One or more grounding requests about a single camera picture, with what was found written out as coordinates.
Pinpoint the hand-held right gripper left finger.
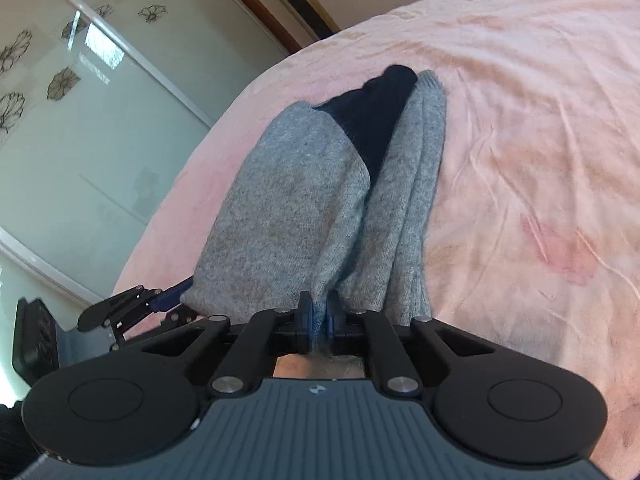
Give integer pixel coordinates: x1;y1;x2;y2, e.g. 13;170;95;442
141;290;317;394

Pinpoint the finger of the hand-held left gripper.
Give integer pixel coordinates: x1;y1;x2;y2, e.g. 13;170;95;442
110;308;202;352
77;280;194;334

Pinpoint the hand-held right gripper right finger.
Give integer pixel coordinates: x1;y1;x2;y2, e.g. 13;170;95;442
326;292;502;397

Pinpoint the navy and grey knit sweater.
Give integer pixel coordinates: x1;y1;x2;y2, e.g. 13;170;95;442
180;64;448;377

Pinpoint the dark cloth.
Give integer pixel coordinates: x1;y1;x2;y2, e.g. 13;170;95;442
0;402;40;480

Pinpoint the floral glass wardrobe door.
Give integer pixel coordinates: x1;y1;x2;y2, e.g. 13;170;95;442
0;0;291;306

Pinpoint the pink bed sheet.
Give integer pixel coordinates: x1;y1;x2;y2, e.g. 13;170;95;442
111;0;640;476

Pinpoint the wooden wardrobe frame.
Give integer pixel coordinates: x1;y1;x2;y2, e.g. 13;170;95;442
199;0;303;55

